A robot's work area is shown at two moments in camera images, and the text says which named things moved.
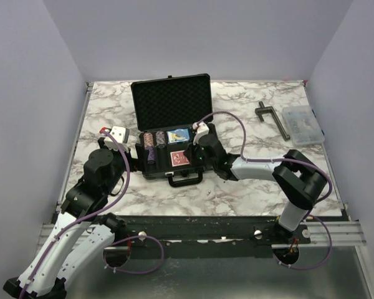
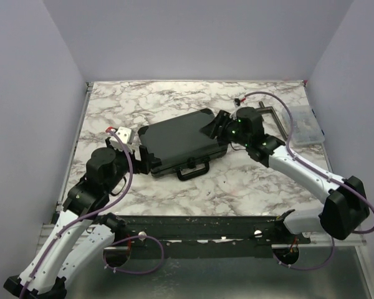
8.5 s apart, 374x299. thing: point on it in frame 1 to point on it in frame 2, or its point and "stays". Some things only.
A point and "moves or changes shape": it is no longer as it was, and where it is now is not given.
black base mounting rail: (189, 237) stays
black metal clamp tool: (270, 109) stays
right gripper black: (190, 154) to (222, 119)
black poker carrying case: (167, 109) moves or changes shape
